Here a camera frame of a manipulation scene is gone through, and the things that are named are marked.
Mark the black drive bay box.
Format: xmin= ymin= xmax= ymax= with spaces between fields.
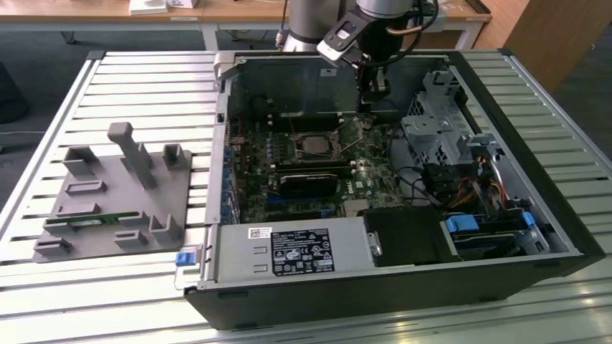
xmin=362 ymin=206 xmax=463 ymax=269

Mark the grey parts rack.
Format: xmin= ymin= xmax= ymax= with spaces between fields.
xmin=31 ymin=121 xmax=195 ymax=265

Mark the silver power supply unit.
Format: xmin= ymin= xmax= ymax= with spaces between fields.
xmin=203 ymin=217 xmax=375 ymax=290

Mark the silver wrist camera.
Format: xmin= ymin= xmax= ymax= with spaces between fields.
xmin=316 ymin=11 xmax=374 ymax=62

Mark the green Dell motherboard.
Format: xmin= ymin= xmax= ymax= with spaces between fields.
xmin=227 ymin=114 xmax=408 ymax=223

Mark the black graphics card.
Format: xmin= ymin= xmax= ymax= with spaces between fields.
xmin=276 ymin=173 xmax=342 ymax=199

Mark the wooden desk with white frame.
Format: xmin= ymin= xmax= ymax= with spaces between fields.
xmin=200 ymin=0 xmax=494 ymax=51
xmin=0 ymin=4 xmax=208 ymax=46

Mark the black PC case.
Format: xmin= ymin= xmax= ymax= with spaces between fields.
xmin=184 ymin=48 xmax=608 ymax=330

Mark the metal socket cover frame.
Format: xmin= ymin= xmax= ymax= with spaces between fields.
xmin=334 ymin=116 xmax=382 ymax=151

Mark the coloured power wire bundle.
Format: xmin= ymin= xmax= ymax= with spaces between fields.
xmin=448 ymin=173 xmax=510 ymax=212

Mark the green RAM stick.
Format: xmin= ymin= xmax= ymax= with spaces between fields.
xmin=276 ymin=163 xmax=354 ymax=177
xmin=59 ymin=211 xmax=140 ymax=227

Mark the black power connector block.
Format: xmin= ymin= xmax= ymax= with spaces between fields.
xmin=420 ymin=161 xmax=463 ymax=204

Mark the silver CPU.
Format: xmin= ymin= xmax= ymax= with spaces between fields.
xmin=302 ymin=137 xmax=332 ymax=152

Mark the silver finned heatsink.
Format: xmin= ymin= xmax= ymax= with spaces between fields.
xmin=344 ymin=199 xmax=374 ymax=217

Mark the wooden cabinet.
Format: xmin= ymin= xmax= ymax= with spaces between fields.
xmin=496 ymin=0 xmax=612 ymax=95

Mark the silver perforated drive cage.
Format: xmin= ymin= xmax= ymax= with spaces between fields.
xmin=400 ymin=70 xmax=482 ymax=169

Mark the hard disk in blue carrier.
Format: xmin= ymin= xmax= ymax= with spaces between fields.
xmin=438 ymin=211 xmax=526 ymax=259

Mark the metal wire locking lever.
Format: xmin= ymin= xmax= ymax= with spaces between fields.
xmin=343 ymin=124 xmax=380 ymax=151
xmin=334 ymin=116 xmax=360 ymax=133

